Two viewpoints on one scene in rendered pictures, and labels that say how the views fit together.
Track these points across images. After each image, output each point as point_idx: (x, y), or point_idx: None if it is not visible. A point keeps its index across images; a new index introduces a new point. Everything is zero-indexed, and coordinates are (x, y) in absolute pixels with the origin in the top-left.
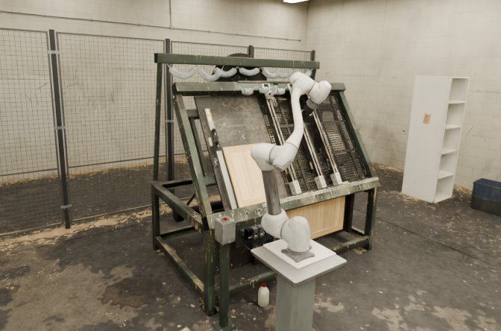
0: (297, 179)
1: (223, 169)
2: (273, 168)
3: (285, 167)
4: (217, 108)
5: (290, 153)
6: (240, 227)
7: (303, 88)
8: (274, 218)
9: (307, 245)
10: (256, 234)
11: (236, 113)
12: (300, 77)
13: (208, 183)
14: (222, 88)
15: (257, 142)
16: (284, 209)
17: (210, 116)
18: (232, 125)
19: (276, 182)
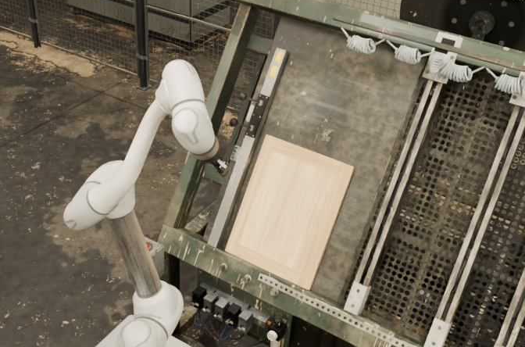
0: (367, 284)
1: (236, 172)
2: (108, 217)
3: (71, 227)
4: (311, 55)
5: (76, 209)
6: (204, 278)
7: (158, 103)
8: (133, 297)
9: None
10: (204, 308)
11: (345, 81)
12: (165, 76)
13: (212, 180)
14: (327, 18)
15: (350, 160)
16: (296, 315)
17: (277, 67)
18: (319, 102)
19: (127, 244)
